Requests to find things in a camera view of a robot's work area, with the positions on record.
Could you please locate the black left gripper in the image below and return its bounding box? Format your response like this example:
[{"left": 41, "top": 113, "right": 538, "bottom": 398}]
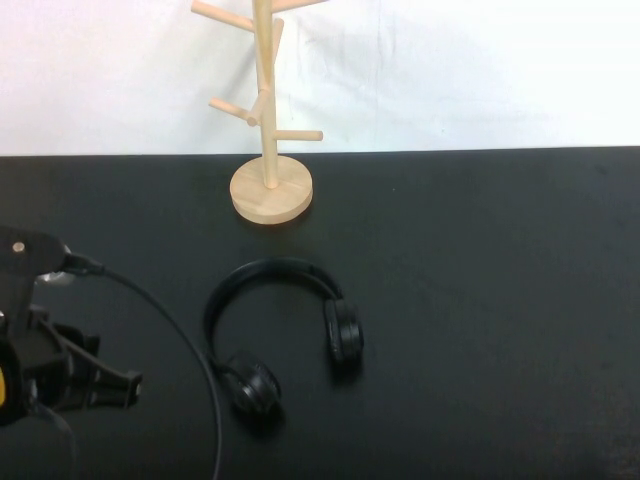
[{"left": 0, "top": 305, "right": 145, "bottom": 425}]

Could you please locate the black over-ear headphones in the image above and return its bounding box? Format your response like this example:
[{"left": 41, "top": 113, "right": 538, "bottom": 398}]
[{"left": 202, "top": 256, "right": 365, "bottom": 416}]

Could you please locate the wooden peg tree stand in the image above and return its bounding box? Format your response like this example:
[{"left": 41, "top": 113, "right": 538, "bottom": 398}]
[{"left": 191, "top": 0, "right": 324, "bottom": 226}]

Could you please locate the black camera cable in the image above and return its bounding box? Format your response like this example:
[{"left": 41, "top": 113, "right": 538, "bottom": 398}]
[{"left": 63, "top": 252, "right": 224, "bottom": 480}]

